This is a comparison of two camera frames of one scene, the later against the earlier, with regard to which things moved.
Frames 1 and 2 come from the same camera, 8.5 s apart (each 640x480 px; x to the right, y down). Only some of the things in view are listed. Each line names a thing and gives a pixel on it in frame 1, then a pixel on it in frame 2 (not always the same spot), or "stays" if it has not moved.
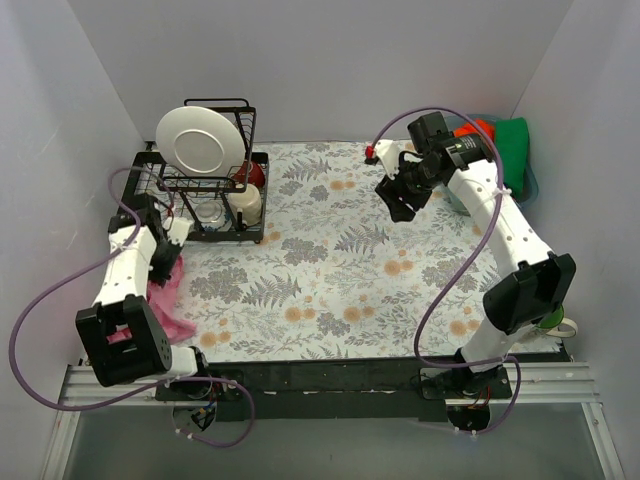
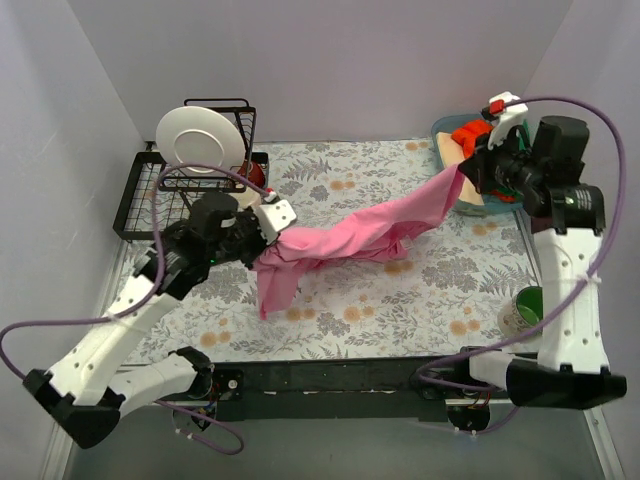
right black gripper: x=404 y=191 to x=481 y=167
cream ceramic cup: x=249 y=202 stays
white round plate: x=200 y=141 stays
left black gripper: x=165 y=260 to x=256 y=244
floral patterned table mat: x=335 y=277 stays
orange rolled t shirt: x=468 y=129 stays
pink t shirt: x=162 y=298 to x=374 y=232
